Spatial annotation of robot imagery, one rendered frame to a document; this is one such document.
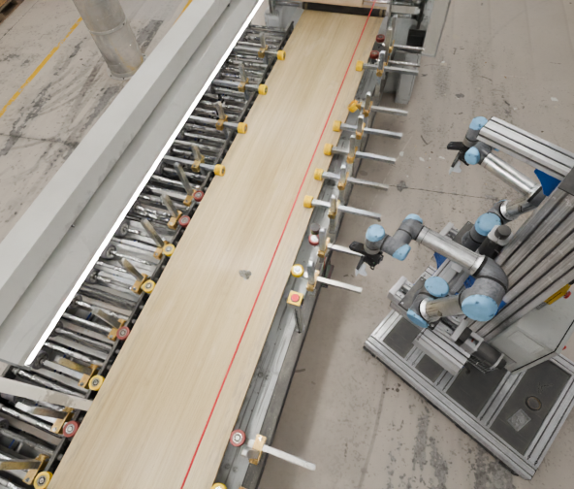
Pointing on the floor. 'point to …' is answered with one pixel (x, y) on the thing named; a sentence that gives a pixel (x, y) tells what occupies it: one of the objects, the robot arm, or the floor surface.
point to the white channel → (71, 202)
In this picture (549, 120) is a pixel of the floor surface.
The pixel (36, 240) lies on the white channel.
